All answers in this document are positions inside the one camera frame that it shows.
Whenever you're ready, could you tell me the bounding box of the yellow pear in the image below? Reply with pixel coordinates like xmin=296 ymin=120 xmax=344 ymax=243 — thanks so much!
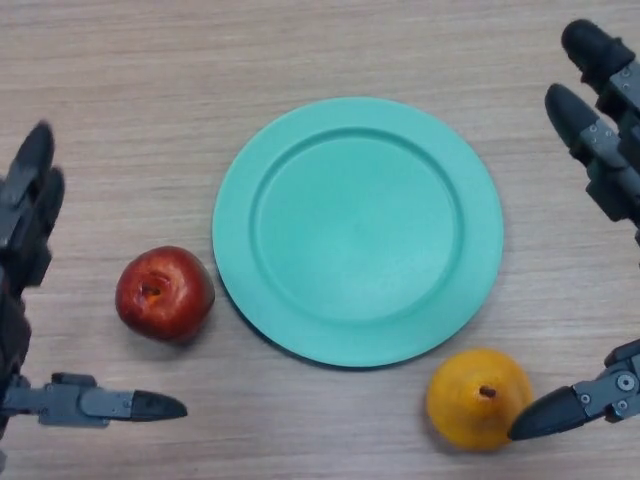
xmin=425 ymin=348 xmax=534 ymax=454

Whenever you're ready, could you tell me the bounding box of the green round plate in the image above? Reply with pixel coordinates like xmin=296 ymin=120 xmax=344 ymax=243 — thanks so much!
xmin=211 ymin=96 xmax=504 ymax=370

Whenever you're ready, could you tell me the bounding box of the red apple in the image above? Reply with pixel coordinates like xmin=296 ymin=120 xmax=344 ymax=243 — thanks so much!
xmin=114 ymin=245 xmax=217 ymax=344

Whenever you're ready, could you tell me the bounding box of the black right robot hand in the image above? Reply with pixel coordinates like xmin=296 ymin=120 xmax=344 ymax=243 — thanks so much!
xmin=507 ymin=18 xmax=640 ymax=442

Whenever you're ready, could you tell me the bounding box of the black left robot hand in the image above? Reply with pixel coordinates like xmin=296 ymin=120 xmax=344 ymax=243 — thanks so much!
xmin=0 ymin=119 xmax=189 ymax=466

